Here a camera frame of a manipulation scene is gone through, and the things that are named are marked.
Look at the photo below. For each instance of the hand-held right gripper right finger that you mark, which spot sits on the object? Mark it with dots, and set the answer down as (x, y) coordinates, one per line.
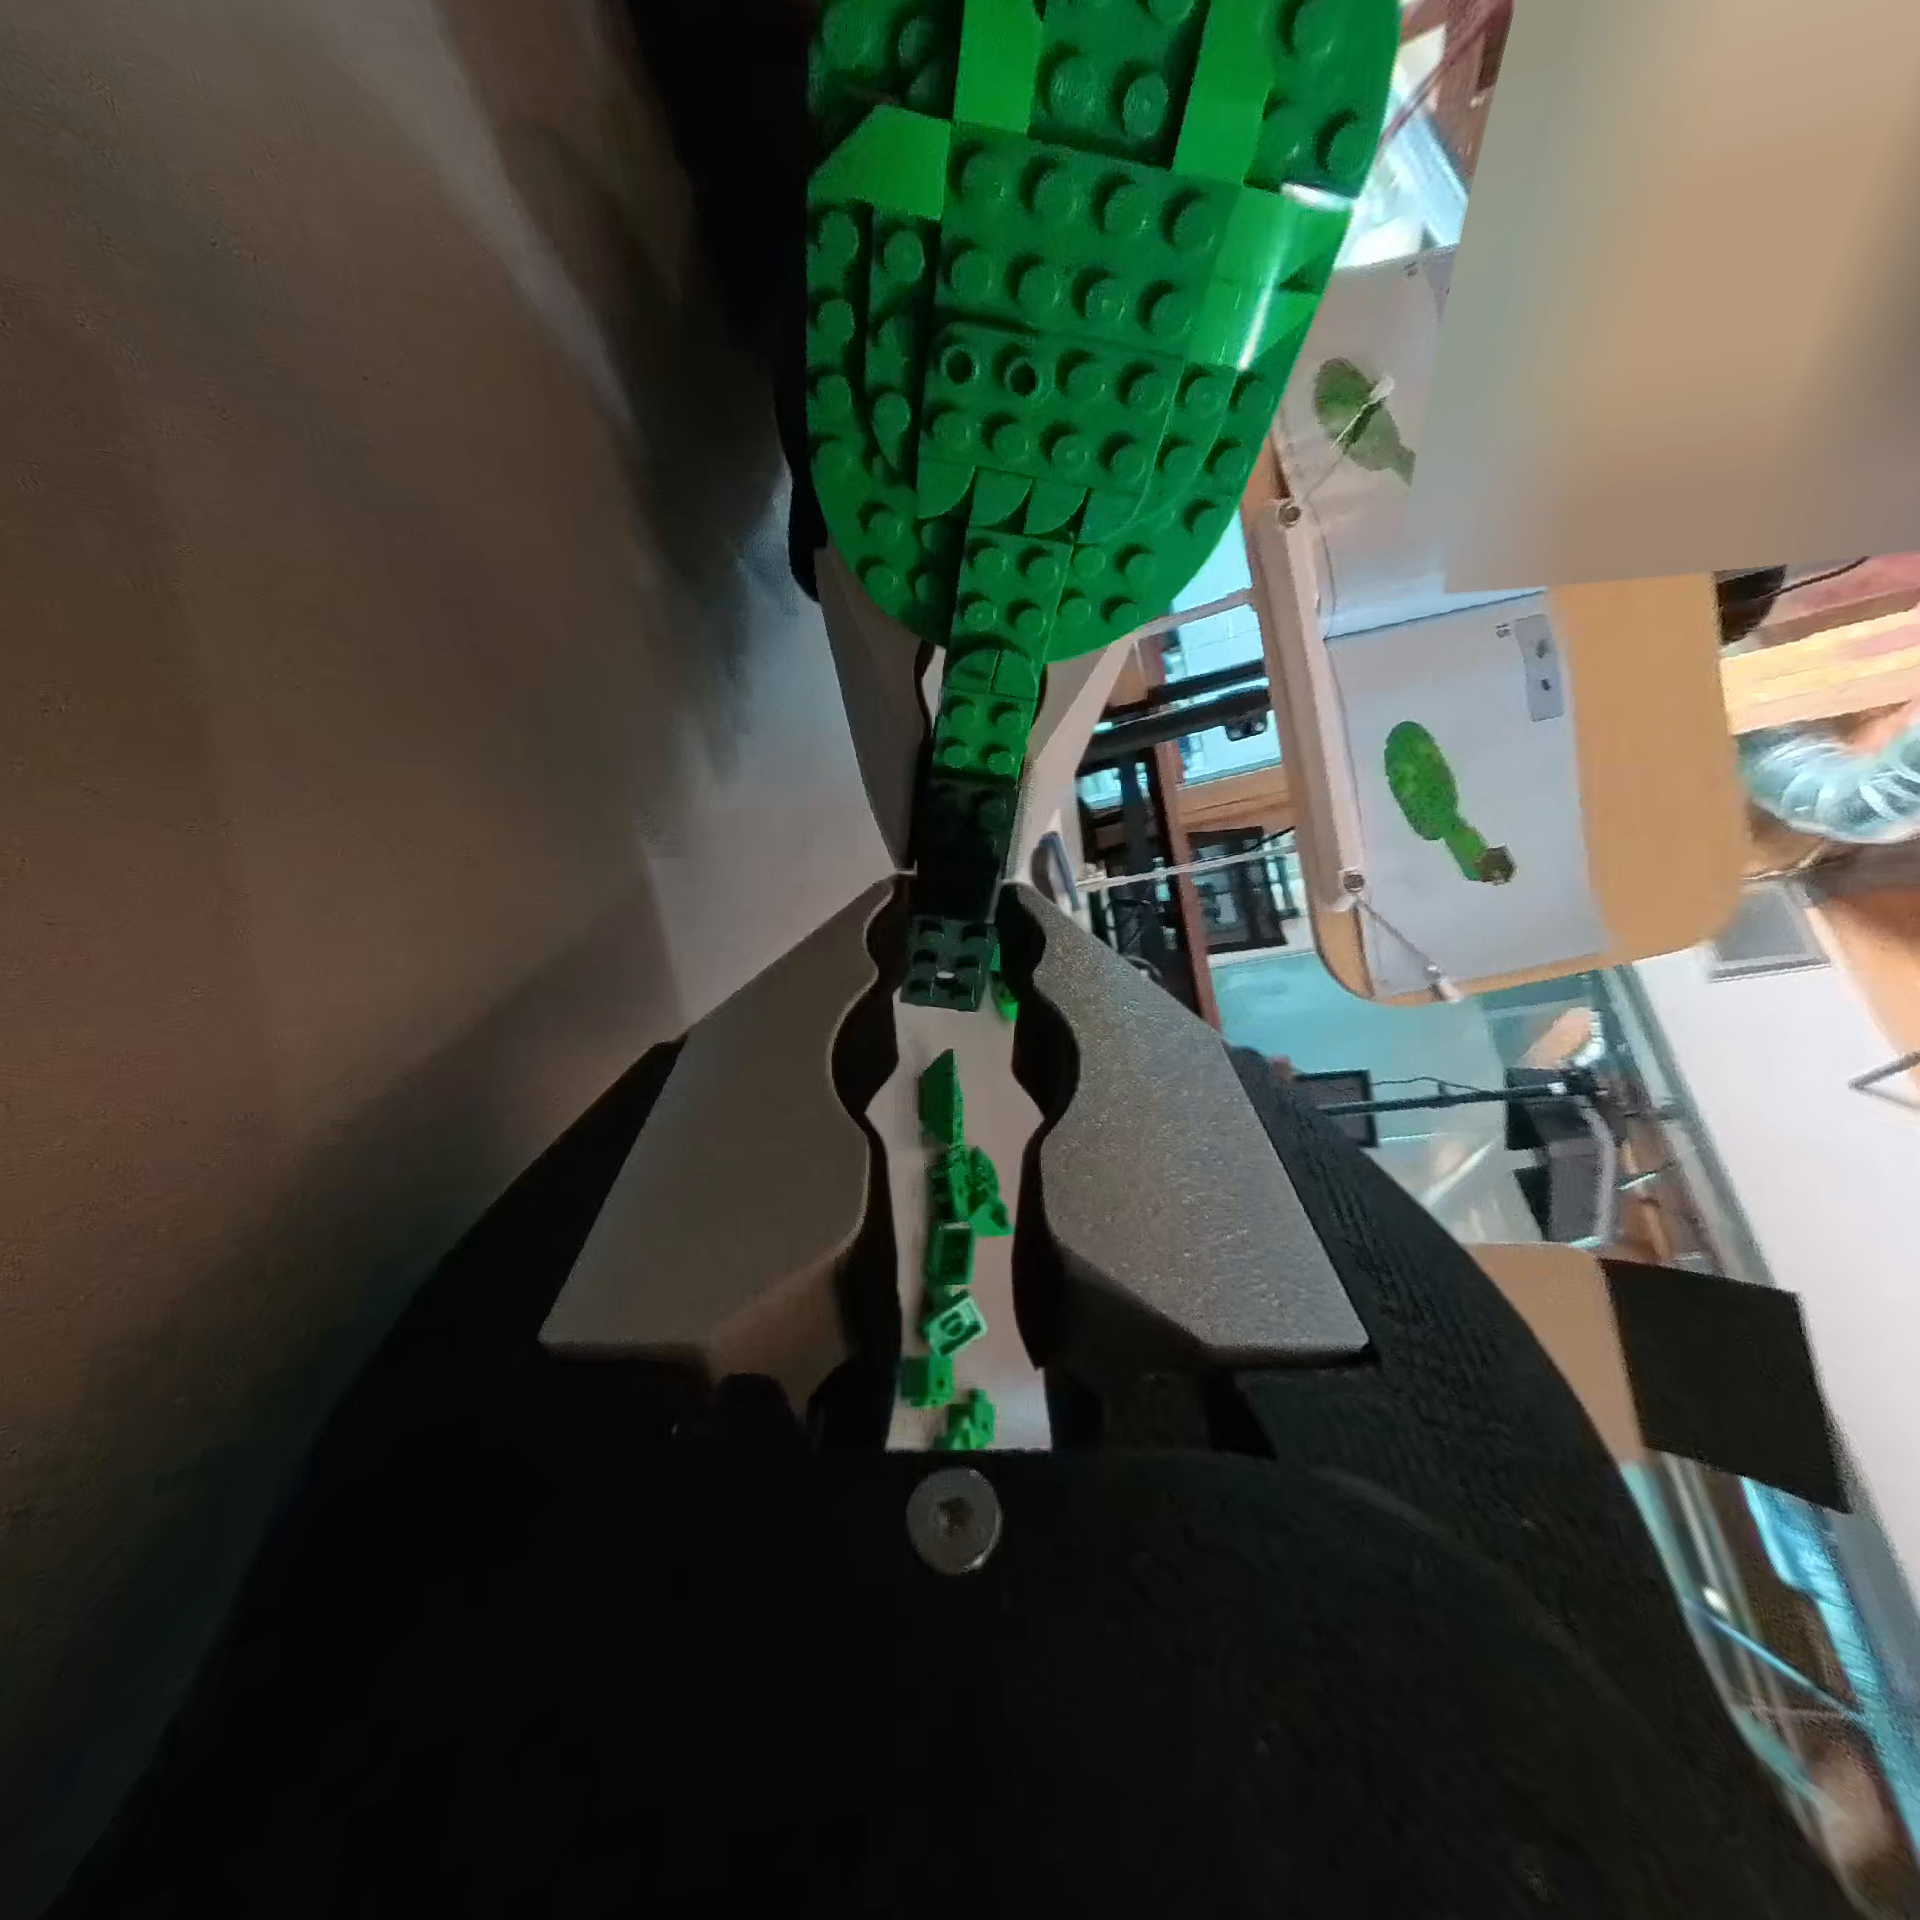
(1200, 1201)

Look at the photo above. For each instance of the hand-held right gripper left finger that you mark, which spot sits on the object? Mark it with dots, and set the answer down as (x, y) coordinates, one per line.
(705, 1201)

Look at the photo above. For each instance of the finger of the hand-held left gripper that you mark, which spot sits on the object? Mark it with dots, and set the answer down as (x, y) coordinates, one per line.
(1060, 735)
(886, 721)

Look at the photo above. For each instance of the green brick leaf model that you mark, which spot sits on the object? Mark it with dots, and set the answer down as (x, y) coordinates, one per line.
(1049, 300)

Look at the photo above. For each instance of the grey desk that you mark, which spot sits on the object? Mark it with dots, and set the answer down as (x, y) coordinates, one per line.
(301, 750)

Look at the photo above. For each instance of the white book stand ledge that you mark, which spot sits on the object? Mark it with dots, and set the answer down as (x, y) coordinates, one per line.
(1298, 721)

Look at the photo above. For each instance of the pile of small green bricks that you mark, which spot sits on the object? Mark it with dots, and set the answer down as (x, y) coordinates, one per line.
(953, 1201)

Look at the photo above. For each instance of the small wooden board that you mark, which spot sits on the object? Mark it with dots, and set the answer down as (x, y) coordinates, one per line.
(1546, 1319)

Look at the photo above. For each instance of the open instruction booklet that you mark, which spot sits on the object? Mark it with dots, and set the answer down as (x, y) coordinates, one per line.
(1485, 809)

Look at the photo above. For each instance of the black flat panel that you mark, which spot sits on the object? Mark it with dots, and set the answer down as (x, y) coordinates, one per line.
(1725, 1381)

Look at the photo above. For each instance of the wooden book stand board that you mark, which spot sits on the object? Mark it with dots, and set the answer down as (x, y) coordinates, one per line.
(1665, 750)

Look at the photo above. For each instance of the silver flexible duct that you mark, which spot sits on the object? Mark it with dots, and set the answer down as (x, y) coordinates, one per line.
(1830, 787)

